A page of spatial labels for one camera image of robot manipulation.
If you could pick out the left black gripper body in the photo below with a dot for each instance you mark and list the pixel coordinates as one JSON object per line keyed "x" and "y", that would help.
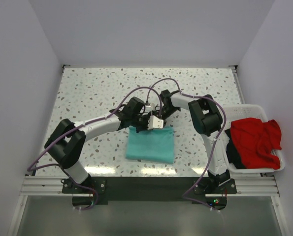
{"x": 140, "y": 122}

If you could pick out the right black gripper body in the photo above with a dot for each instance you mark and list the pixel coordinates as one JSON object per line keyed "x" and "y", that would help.
{"x": 165, "y": 112}

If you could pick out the teal t shirt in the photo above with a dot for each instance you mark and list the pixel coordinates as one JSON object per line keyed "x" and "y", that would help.
{"x": 155, "y": 145}

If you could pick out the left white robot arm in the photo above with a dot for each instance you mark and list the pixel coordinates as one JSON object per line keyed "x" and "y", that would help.
{"x": 66, "y": 142}

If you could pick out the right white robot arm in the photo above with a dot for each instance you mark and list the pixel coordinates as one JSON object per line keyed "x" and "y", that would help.
{"x": 207, "y": 121}

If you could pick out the white plastic laundry basket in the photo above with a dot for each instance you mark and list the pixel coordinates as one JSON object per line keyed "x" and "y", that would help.
{"x": 241, "y": 111}

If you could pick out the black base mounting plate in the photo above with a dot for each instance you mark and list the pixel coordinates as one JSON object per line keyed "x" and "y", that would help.
{"x": 102, "y": 190}

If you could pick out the black t shirt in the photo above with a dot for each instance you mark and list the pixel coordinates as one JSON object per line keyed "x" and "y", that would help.
{"x": 233, "y": 156}

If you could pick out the red t shirt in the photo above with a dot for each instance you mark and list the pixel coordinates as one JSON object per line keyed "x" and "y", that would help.
{"x": 255, "y": 140}

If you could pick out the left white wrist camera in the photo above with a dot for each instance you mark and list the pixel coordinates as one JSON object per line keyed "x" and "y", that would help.
{"x": 155, "y": 123}

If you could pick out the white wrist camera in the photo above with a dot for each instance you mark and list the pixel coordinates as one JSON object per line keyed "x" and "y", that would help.
{"x": 150, "y": 107}
{"x": 155, "y": 123}

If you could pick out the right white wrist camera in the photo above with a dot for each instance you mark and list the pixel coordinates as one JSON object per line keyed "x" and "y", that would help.
{"x": 150, "y": 107}

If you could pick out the aluminium rail frame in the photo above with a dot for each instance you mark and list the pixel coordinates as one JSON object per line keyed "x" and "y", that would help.
{"x": 243, "y": 186}

